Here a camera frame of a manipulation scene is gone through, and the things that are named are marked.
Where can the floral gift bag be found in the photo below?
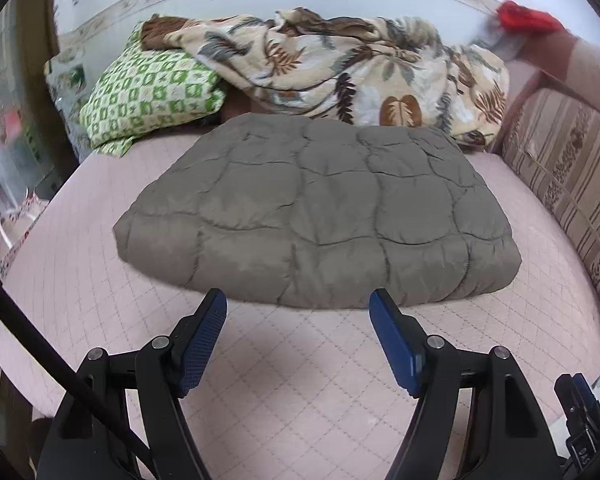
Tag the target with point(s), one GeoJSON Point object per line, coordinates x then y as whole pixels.
{"type": "Point", "coordinates": [15, 227]}

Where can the striped floral headboard cushion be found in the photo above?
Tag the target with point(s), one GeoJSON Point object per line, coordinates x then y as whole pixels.
{"type": "Point", "coordinates": [550, 138]}

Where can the grey cloth under red item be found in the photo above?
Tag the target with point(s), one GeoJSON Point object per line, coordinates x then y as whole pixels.
{"type": "Point", "coordinates": [494, 37]}

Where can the green white checkered pillow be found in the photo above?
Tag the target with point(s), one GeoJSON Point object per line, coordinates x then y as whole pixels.
{"type": "Point", "coordinates": [146, 90]}

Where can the red cloth item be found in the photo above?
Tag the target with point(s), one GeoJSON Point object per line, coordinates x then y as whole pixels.
{"type": "Point", "coordinates": [516, 18]}

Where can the grey quilted hooded jacket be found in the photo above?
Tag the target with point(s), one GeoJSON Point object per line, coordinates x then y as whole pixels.
{"type": "Point", "coordinates": [315, 213]}

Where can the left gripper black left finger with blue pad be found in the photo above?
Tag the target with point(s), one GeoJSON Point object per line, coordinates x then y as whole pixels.
{"type": "Point", "coordinates": [132, 418]}

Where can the glass patterned door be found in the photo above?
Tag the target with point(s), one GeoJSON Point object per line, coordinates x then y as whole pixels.
{"type": "Point", "coordinates": [25, 163]}

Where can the beige leaf print blanket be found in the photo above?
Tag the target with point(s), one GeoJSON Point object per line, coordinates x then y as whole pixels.
{"type": "Point", "coordinates": [362, 71]}

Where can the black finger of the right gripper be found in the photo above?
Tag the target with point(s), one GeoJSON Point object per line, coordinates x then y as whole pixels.
{"type": "Point", "coordinates": [581, 407]}

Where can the floral fabric by window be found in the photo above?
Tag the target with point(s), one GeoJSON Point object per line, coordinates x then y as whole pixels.
{"type": "Point", "coordinates": [69, 90]}

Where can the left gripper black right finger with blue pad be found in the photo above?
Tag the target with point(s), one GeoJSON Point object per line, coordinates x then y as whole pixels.
{"type": "Point", "coordinates": [507, 435]}

